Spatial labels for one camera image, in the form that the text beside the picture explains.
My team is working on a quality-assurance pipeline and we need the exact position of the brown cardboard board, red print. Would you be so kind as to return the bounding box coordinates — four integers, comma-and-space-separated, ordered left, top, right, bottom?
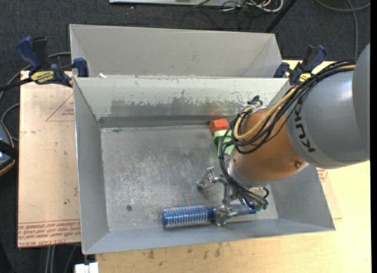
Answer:
17, 70, 344, 249

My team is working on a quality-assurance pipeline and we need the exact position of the grey metal bin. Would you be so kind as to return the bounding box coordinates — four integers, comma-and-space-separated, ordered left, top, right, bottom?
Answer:
69, 24, 336, 255

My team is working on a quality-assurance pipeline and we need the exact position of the light green plastic toy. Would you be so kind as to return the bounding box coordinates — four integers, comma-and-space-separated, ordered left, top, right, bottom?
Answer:
213, 129, 234, 159

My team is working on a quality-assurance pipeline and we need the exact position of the red-orange block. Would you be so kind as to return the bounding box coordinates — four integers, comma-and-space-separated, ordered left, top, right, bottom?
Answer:
209, 118, 229, 135

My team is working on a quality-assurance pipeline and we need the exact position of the blue round hairbrush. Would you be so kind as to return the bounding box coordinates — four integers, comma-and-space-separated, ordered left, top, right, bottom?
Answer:
161, 204, 257, 229

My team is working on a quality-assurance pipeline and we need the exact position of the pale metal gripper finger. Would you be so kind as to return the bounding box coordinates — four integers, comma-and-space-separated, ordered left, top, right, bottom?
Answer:
196, 167, 222, 191
214, 205, 238, 227

